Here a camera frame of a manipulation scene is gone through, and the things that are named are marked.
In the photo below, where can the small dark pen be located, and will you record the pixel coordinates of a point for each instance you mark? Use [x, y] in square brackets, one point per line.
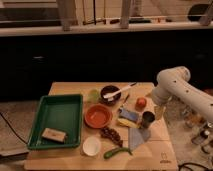
[126, 98]

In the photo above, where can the green cup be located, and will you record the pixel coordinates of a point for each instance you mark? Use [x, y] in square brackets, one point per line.
[94, 96]

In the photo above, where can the blue sponge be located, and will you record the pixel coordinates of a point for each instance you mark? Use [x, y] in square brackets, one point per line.
[132, 116]

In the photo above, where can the yellow banana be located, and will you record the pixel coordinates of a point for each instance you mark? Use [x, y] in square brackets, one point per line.
[127, 123]

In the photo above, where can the green plastic tray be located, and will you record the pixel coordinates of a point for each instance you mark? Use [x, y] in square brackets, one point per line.
[61, 113]

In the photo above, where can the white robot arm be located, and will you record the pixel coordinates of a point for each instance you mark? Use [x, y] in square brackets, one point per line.
[174, 82]

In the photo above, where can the red apple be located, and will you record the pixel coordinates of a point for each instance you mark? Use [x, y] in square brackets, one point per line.
[141, 102]

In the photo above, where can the green cucumber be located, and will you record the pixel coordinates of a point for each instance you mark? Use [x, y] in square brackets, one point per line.
[115, 151]

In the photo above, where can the tan sponge block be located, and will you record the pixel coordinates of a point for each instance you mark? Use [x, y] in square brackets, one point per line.
[54, 135]

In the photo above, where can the dark grape bunch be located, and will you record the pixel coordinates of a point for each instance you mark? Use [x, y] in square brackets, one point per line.
[111, 134]

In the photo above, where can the grey folded cloth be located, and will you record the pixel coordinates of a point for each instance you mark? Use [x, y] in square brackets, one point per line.
[136, 137]

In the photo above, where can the metal cup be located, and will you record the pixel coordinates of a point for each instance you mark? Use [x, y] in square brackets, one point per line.
[147, 119]

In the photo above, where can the red bowl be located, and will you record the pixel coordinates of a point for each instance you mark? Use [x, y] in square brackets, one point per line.
[98, 116]

